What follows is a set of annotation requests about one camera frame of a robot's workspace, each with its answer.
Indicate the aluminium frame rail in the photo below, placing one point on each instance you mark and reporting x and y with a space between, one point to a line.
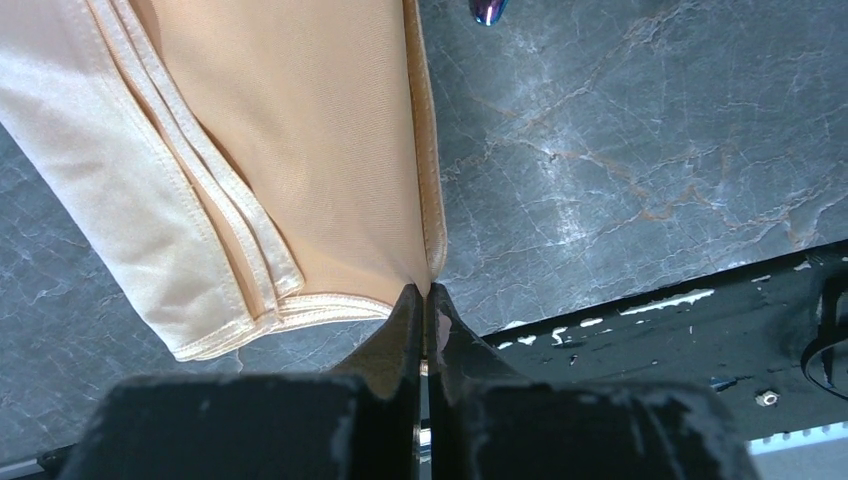
818 453

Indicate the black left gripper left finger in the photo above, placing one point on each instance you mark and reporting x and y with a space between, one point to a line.
356 421

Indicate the iridescent rainbow knife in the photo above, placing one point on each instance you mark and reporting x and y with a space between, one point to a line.
487 12

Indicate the peach cloth napkin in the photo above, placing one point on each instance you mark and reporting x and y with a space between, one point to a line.
242 168

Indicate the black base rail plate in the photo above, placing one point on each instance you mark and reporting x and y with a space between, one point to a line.
741 333

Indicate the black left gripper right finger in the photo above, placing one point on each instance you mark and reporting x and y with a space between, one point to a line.
488 421

